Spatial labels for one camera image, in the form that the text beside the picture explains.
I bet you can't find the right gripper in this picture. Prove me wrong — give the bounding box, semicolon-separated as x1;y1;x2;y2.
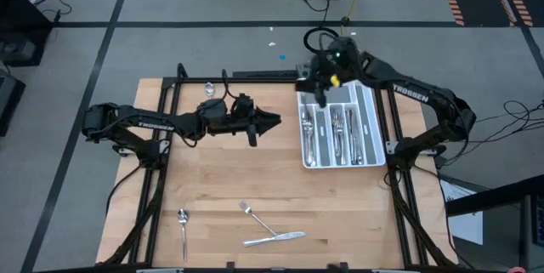
296;37;362;108

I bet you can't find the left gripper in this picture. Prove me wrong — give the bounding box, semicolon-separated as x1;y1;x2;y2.
197;99;282;147

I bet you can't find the long black bar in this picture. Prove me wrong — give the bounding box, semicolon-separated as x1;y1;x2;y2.
231;69;298;80

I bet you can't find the white cutlery tray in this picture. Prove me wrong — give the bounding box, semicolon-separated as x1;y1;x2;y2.
295;77;388;170

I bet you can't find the white paper sheet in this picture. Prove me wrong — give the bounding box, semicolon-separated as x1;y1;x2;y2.
439;178;485;247

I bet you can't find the black desk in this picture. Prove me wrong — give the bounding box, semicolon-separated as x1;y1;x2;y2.
444;173;544;273

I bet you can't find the computer monitor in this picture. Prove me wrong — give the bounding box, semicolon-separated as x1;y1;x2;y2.
530;193;544;247

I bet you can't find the black box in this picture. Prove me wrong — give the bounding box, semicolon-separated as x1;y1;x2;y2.
0;72;26;138

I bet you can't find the black cabinet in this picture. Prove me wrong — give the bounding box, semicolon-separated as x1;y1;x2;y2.
0;0;54;69

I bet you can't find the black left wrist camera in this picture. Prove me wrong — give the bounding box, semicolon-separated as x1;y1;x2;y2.
231;92;256;115

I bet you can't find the black left camera cable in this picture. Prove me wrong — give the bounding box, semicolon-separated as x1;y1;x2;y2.
219;68;239;102

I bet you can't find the black aluminium rig frame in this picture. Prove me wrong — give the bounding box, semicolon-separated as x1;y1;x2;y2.
99;62;458;270

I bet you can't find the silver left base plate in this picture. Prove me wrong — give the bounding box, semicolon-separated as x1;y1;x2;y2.
113;139;171;158

